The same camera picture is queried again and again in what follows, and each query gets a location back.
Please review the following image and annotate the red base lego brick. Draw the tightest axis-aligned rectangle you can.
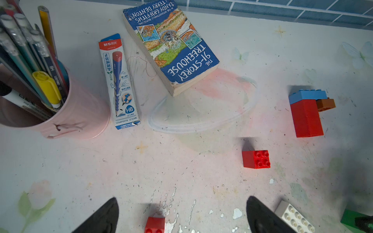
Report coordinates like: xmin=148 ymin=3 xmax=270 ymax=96
xmin=293 ymin=117 xmax=324 ymax=138

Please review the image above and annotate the black white whiteboard marker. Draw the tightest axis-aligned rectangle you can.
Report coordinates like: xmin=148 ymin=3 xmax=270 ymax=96
xmin=1 ymin=82 xmax=53 ymax=121

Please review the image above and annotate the white flat lego plate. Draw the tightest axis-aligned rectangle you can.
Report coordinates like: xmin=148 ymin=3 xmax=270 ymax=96
xmin=275 ymin=201 xmax=315 ymax=233

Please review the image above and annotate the green lego brick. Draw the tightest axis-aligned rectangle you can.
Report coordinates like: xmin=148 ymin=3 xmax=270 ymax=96
xmin=341 ymin=209 xmax=373 ymax=233

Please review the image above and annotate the HB pencil box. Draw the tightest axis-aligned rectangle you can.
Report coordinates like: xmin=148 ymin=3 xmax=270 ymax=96
xmin=99 ymin=34 xmax=141 ymax=130

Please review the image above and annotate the orange lego brick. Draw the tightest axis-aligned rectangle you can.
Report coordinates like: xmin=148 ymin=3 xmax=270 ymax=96
xmin=316 ymin=99 xmax=336 ymax=112

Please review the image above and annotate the yellow highlighter pen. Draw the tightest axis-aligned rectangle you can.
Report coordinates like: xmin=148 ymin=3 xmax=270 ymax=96
xmin=32 ymin=71 xmax=62 ymax=110

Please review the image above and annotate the bundle of pencils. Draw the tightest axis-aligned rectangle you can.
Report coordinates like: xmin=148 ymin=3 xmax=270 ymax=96
xmin=1 ymin=1 xmax=70 ymax=112

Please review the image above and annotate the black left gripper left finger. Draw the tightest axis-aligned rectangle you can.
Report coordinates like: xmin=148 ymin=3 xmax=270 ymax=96
xmin=73 ymin=197 xmax=119 ymax=233

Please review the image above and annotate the blue Treehouse paperback book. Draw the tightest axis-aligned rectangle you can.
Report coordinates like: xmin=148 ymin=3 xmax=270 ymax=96
xmin=122 ymin=1 xmax=220 ymax=97

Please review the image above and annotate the pink metal pencil bucket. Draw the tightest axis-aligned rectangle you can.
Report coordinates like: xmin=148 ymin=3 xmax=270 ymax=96
xmin=1 ymin=69 xmax=110 ymax=139

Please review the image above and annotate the light blue long lego brick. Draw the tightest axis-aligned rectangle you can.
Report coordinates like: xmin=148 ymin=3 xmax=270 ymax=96
xmin=288 ymin=89 xmax=328 ymax=105

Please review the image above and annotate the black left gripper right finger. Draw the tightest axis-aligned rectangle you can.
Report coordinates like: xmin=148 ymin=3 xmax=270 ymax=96
xmin=246 ymin=196 xmax=295 ymax=233

